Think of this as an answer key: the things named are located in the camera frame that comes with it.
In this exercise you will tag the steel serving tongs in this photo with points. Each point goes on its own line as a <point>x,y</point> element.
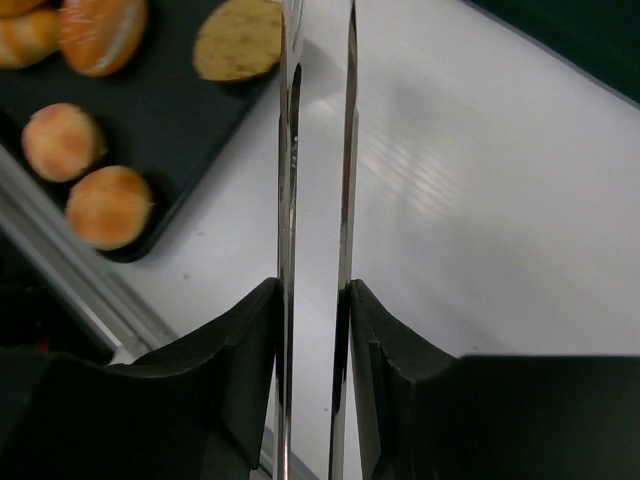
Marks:
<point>288,148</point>

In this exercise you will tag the large orange brioche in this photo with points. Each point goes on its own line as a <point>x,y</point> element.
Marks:
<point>10,9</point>

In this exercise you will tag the round bread roll left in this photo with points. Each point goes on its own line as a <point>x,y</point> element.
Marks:
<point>62,141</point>

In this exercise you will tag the round bread roll right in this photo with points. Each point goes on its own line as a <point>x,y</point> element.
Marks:
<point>109,208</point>

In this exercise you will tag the round bread roll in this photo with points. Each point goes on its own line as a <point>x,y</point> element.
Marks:
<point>109,208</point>
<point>62,141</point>

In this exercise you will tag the striped long bread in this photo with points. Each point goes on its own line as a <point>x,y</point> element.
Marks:
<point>29,38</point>

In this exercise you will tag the sesame bun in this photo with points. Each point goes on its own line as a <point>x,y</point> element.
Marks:
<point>98,37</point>

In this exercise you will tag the seeded bread slice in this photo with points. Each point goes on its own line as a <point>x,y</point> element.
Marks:
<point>238,41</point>

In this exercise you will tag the black baking tray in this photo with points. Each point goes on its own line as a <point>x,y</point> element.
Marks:
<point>159,117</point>

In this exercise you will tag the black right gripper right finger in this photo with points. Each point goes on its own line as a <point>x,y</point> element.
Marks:
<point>424,414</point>

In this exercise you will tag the dark green placemat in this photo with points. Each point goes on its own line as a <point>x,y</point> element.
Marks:
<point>599,37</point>

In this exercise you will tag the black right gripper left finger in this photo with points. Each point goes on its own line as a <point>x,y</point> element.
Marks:
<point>193,409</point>

